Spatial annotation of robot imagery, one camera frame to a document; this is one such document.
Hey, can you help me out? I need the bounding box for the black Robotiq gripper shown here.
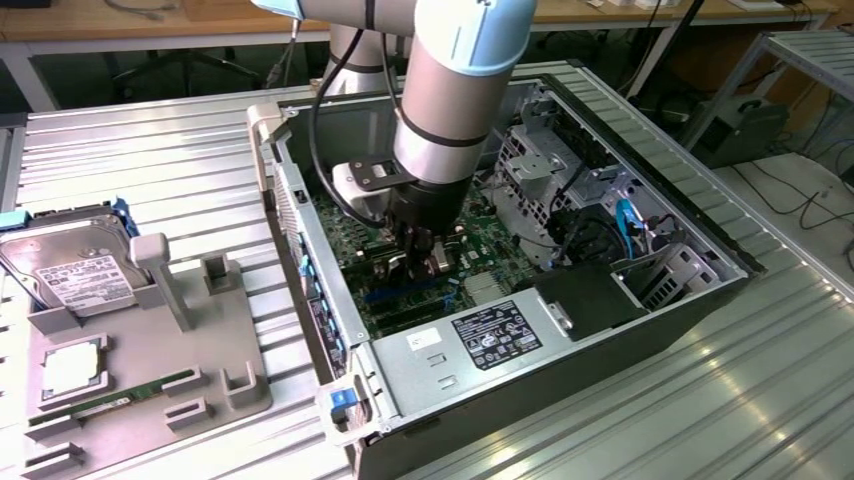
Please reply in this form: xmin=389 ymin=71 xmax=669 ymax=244
xmin=390 ymin=180 xmax=470 ymax=239

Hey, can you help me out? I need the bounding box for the green motherboard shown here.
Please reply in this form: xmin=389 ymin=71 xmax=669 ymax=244
xmin=310 ymin=169 xmax=556 ymax=341

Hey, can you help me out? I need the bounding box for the silver perforated disk bay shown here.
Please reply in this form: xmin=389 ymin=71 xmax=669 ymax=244
xmin=497 ymin=82 xmax=642 ymax=216

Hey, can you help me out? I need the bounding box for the silver chipset heat sink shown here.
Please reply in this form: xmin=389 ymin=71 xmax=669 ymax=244
xmin=465 ymin=274 xmax=517 ymax=307

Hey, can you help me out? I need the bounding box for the black plastic shroud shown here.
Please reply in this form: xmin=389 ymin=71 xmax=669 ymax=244
xmin=533 ymin=263 xmax=650 ymax=344

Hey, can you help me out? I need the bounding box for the silver power supply unit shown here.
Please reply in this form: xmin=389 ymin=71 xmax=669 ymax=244
xmin=370 ymin=287 xmax=576 ymax=419

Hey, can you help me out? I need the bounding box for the silver slotted disk bay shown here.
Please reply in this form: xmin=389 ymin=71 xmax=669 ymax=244
xmin=613 ymin=244 xmax=729 ymax=311

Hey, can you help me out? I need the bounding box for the black and silver PC case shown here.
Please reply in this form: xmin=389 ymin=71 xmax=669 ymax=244
xmin=246 ymin=72 xmax=769 ymax=480

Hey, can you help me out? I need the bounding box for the black chair base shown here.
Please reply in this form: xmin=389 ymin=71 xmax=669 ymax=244
xmin=110 ymin=47 xmax=262 ymax=99

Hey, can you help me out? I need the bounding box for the black box device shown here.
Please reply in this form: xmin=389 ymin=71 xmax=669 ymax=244
xmin=680 ymin=97 xmax=793 ymax=169

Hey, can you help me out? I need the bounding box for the grey parts rack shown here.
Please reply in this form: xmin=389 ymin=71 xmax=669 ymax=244
xmin=19 ymin=233 xmax=275 ymax=480

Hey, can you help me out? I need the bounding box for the hard disk with blue carrier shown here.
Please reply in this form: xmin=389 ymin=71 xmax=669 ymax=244
xmin=0 ymin=197 xmax=159 ymax=319

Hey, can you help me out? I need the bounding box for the green loose RAM stick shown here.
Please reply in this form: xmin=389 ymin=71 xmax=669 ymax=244
xmin=30 ymin=369 xmax=195 ymax=426

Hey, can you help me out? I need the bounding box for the silver CPU chip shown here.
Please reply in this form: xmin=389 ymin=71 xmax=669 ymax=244
xmin=39 ymin=343 xmax=113 ymax=396

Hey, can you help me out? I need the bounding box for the metal slat shelf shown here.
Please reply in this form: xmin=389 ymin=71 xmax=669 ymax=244
xmin=726 ymin=29 xmax=854 ymax=151

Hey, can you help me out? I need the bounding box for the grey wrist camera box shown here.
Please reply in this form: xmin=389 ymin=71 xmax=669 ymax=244
xmin=332 ymin=158 xmax=406 ymax=224

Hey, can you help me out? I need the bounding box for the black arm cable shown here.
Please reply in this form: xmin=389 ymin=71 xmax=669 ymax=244
xmin=311 ymin=0 xmax=396 ymax=229

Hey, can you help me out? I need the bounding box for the black wire bundle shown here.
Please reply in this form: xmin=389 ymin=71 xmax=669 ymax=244
xmin=553 ymin=204 xmax=622 ymax=266

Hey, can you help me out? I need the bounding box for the blue flat wire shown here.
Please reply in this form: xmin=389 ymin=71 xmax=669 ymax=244
xmin=617 ymin=197 xmax=646 ymax=261

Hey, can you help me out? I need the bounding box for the grey hanging cable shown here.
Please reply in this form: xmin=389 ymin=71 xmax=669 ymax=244
xmin=266 ymin=14 xmax=302 ymax=89

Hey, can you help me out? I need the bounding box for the wooden desk white frame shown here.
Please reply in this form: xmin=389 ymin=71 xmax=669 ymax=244
xmin=530 ymin=0 xmax=843 ymax=99
xmin=0 ymin=0 xmax=336 ymax=111

